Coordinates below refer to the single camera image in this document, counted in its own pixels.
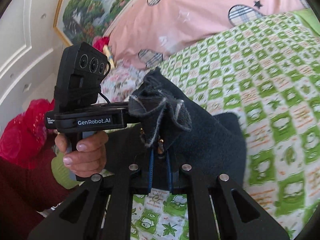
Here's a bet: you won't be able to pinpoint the black fleece pants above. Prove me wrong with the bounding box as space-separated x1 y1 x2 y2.
105 66 249 196

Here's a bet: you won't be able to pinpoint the red sleeve left forearm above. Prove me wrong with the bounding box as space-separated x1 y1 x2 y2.
1 150 74 239

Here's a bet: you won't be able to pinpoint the person left hand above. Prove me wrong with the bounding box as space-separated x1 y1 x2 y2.
55 131 108 178

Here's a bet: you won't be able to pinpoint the red floral blanket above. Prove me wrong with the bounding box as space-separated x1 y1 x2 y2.
0 36 111 170

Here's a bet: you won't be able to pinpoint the white floral pillow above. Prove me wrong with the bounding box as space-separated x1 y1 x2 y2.
101 66 149 102

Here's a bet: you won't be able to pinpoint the yellow floral cloth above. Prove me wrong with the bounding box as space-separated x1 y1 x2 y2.
103 45 116 69

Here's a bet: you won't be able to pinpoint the gold framed landscape painting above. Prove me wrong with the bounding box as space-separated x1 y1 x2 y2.
54 0 134 46

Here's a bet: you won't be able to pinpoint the green white patterned bedsheet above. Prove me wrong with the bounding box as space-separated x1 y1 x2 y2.
98 11 320 240

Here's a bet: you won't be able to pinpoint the pink heart pattern duvet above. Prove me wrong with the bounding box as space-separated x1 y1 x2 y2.
109 0 309 69

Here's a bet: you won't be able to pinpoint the light green cloth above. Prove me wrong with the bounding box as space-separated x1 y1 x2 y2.
293 8 320 36

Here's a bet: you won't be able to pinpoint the black cable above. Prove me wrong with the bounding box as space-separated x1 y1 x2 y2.
98 57 112 104

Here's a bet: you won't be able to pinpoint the black camera module left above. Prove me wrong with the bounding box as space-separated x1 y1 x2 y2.
54 42 111 113

